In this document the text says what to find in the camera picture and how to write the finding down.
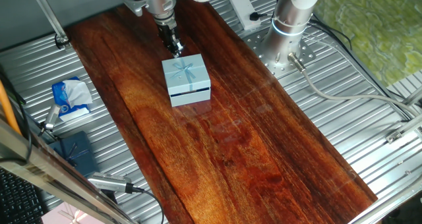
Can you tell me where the white power strip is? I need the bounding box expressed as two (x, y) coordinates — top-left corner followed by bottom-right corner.
(226, 0), (262, 32)

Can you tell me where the large silver camera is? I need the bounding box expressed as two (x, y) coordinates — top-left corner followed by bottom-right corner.
(87, 171), (135, 194)

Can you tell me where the light blue inner gift box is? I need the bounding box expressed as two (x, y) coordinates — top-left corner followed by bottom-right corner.
(169, 88), (212, 108)

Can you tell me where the black keyboard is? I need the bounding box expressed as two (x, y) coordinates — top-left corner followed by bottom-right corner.
(0, 167), (45, 224)

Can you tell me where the blue tissue pack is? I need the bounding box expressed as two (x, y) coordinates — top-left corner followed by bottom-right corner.
(51, 76), (94, 123)

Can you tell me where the black cable bundle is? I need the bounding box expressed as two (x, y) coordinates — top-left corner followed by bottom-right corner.
(308, 14), (415, 121)

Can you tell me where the short aluminium profile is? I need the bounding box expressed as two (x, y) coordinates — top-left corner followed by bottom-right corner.
(384, 85), (422, 144)

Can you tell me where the light blue ribboned casing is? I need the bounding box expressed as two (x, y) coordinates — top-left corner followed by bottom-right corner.
(161, 53), (212, 98)

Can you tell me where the pink gift box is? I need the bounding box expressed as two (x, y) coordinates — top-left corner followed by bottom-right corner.
(41, 202), (106, 224)

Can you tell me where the black camera cable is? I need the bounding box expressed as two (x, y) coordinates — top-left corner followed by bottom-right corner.
(131, 185), (166, 224)

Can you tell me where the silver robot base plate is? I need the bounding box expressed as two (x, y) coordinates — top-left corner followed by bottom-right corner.
(245, 28), (317, 79)

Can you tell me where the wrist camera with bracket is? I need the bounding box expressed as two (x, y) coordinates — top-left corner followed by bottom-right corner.
(119, 0), (148, 18)

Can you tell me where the aluminium table edge rail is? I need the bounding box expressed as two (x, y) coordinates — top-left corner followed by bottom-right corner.
(347, 176), (422, 224)

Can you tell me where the thin black cable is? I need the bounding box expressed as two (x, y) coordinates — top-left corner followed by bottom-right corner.
(0, 69), (34, 164)

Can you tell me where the slanted metal pole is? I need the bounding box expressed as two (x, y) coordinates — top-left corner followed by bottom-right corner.
(28, 0), (72, 51)

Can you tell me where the orange tube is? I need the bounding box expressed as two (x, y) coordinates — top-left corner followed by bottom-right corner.
(0, 80), (22, 136)

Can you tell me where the black camera stand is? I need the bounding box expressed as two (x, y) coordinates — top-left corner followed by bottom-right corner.
(36, 125), (61, 143)

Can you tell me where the dark blue gift box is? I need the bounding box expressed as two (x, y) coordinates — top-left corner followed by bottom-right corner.
(49, 130), (100, 178)

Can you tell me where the grey cable with metal connector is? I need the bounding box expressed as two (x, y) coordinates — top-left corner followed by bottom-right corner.
(287, 52), (422, 118)

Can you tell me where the black power plug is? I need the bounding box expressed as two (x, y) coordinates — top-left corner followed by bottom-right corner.
(249, 12), (270, 22)

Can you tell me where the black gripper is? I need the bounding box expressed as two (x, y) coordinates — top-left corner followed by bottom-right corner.
(156, 16), (185, 59)

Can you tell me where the aluminium frame bar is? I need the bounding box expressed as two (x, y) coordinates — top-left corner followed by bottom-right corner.
(0, 118), (139, 224)

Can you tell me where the glossy brown wooden board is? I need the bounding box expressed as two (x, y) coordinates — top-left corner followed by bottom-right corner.
(65, 0), (378, 224)

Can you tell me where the small silver camera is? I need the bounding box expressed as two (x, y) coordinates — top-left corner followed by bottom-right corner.
(42, 103), (62, 132)

